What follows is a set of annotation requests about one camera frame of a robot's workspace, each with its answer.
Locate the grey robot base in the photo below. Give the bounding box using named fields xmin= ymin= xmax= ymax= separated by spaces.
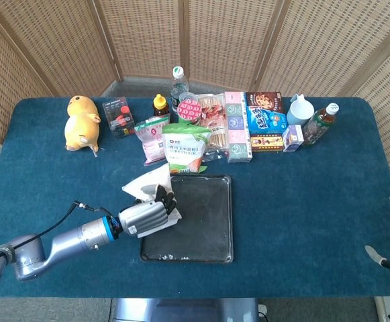
xmin=113 ymin=297 xmax=260 ymax=322

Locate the small white purple box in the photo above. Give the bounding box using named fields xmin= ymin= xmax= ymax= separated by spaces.
xmin=281 ymin=124 xmax=305 ymax=154

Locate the jar with red patterned lid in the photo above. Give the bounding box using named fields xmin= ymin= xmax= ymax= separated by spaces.
xmin=177 ymin=99 xmax=203 ymax=125

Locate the clear water bottle white cap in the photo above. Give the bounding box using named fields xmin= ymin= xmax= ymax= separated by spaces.
xmin=170 ymin=66 xmax=190 ymax=113

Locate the long pink green box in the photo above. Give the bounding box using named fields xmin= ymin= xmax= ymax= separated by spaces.
xmin=224 ymin=91 xmax=253 ymax=164

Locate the small dark clear wrapper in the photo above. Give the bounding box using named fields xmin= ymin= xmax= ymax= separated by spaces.
xmin=201 ymin=150 xmax=230 ymax=163

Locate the white snack packet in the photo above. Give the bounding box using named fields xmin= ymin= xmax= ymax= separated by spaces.
xmin=121 ymin=162 xmax=183 ymax=233

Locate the light blue pitcher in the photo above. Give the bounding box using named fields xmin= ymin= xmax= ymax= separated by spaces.
xmin=285 ymin=93 xmax=315 ymax=127

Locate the black square baking tray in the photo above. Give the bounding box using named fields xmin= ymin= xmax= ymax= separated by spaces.
xmin=139 ymin=173 xmax=234 ymax=264

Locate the blue table cloth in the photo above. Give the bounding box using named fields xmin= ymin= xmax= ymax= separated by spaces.
xmin=0 ymin=96 xmax=390 ymax=299

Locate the black box with red print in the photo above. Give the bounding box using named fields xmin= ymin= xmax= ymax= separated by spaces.
xmin=101 ymin=97 xmax=136 ymax=140

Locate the honey bottle with yellow cap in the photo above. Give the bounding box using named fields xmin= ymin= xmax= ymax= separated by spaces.
xmin=152 ymin=94 xmax=170 ymax=123

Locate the small yellow brown box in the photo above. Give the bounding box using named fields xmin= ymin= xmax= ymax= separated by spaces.
xmin=249 ymin=133 xmax=285 ymax=153

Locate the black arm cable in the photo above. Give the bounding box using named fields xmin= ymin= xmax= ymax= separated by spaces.
xmin=0 ymin=199 xmax=119 ymax=269

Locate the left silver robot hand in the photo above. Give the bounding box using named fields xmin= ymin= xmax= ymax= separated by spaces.
xmin=118 ymin=183 xmax=177 ymax=239

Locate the pink zip bag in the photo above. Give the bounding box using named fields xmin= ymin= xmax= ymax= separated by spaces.
xmin=134 ymin=115 xmax=170 ymax=167

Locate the green white corn starch bag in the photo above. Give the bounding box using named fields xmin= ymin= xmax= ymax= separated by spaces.
xmin=161 ymin=122 xmax=212 ymax=174

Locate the blue cookie box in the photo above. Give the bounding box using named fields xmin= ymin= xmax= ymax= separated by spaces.
xmin=244 ymin=91 xmax=289 ymax=136

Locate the green tea bottle white cap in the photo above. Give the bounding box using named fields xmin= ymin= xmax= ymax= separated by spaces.
xmin=302 ymin=103 xmax=340 ymax=148

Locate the woven rattan folding screen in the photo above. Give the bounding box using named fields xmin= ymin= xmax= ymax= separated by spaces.
xmin=0 ymin=0 xmax=390 ymax=204

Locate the clear biscuit sticks packet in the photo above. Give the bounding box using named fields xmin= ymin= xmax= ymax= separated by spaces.
xmin=194 ymin=93 xmax=229 ymax=151

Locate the yellow plush toy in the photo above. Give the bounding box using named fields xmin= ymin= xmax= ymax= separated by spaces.
xmin=63 ymin=95 xmax=102 ymax=158

